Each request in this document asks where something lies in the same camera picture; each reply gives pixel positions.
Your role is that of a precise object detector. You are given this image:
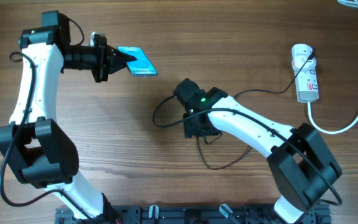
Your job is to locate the blue Galaxy smartphone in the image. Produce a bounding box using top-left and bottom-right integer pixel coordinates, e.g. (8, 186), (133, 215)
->
(117, 46), (158, 77)

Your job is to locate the black USB charging cable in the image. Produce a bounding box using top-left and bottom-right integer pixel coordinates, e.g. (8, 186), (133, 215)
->
(196, 49), (317, 170)

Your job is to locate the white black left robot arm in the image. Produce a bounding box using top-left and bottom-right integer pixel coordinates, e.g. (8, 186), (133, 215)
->
(0, 11), (134, 223)

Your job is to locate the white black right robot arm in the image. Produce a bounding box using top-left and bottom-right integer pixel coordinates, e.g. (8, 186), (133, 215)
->
(173, 78), (342, 223)

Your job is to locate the white power strip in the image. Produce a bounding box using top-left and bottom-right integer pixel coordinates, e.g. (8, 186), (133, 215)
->
(291, 44), (319, 103)

